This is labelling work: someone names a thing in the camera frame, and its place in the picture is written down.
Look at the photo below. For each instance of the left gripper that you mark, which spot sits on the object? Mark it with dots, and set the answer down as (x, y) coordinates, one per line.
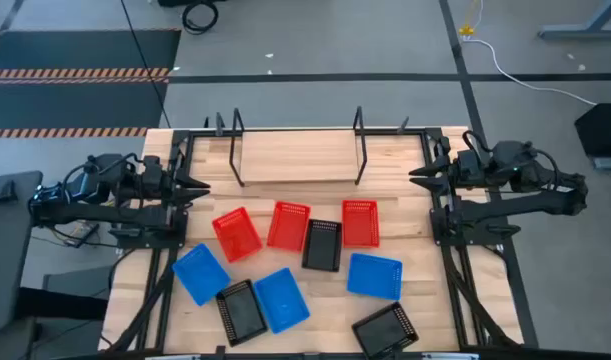
(162, 186)

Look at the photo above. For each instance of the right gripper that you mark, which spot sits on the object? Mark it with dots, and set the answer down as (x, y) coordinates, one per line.
(455, 185)

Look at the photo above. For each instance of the red plastic basket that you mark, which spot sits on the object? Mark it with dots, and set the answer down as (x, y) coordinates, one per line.
(287, 227)
(237, 234)
(360, 225)

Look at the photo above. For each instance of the blue plastic basket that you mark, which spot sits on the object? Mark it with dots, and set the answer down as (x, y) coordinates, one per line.
(201, 275)
(281, 301)
(374, 276)

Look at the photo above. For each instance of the black plastic basket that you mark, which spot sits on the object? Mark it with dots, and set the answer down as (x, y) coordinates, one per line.
(241, 314)
(322, 247)
(384, 332)

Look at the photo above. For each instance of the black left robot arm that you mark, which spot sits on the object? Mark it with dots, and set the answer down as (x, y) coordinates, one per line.
(85, 212)

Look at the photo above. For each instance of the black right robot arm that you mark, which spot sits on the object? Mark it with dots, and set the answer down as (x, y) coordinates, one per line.
(535, 202)

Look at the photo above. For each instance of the dark hazard-striped floor mat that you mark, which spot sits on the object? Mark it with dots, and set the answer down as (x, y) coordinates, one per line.
(60, 105)

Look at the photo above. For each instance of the dark desk base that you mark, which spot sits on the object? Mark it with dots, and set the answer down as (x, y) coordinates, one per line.
(75, 295)

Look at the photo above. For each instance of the black box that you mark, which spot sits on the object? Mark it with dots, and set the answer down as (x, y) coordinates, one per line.
(602, 130)

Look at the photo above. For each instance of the grey table leg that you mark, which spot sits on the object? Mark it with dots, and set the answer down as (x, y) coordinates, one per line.
(580, 31)

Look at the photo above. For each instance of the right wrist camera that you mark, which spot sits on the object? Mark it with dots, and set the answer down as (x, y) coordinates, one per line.
(469, 162)

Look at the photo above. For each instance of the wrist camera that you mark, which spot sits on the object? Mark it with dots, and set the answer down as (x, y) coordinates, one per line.
(469, 162)
(153, 164)

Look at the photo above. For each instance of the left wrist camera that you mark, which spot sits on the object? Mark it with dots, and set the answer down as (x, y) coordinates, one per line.
(153, 164)

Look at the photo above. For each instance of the black metal table frame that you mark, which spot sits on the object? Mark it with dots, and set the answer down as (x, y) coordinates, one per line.
(385, 133)

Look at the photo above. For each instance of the wooden shelf with black frame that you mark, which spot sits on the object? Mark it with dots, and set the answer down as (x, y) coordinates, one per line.
(297, 155)

